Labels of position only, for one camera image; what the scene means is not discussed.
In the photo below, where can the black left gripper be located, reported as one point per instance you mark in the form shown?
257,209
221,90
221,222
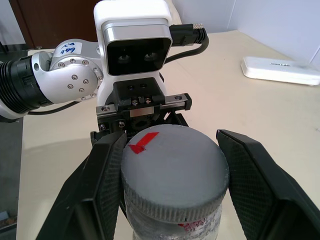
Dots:
136,100

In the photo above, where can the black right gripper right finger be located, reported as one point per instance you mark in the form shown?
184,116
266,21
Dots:
265,190

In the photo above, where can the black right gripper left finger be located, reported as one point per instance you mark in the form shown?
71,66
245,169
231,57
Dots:
92,195

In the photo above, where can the grey ribbed jar lid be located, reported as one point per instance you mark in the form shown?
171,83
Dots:
175,172

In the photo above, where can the silver jar with red stripe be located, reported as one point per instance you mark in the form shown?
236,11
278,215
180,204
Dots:
172,230

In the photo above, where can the flat white box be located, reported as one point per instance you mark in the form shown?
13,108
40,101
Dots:
280,71

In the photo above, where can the dark brown wooden door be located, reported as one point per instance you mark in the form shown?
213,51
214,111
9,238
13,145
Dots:
55,17

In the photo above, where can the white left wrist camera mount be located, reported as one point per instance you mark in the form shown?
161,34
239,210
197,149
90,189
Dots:
130,15

